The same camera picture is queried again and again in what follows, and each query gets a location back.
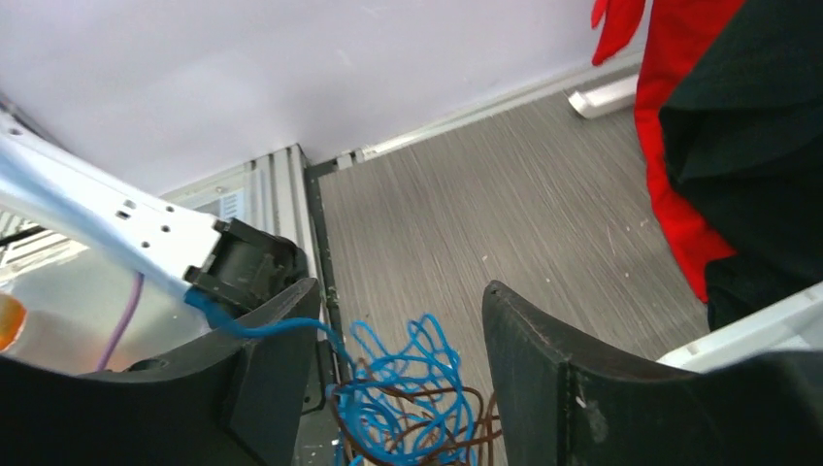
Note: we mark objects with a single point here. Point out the black shirt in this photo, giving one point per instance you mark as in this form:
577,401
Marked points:
742,140

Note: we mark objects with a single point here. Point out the orange snack packet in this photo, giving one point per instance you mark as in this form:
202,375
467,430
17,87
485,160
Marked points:
13,316

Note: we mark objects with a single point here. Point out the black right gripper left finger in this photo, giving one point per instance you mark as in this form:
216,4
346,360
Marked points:
216,400

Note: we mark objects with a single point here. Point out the white plastic bin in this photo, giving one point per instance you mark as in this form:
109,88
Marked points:
794,323

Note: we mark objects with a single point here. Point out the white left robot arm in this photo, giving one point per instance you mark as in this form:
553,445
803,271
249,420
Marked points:
230,262

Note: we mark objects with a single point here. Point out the white clothes rack stand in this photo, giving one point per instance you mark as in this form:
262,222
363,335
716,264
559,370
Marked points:
605,99

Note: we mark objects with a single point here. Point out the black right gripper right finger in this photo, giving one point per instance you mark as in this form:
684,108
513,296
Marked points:
567,398

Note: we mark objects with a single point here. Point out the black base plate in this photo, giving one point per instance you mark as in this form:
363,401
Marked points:
318,435

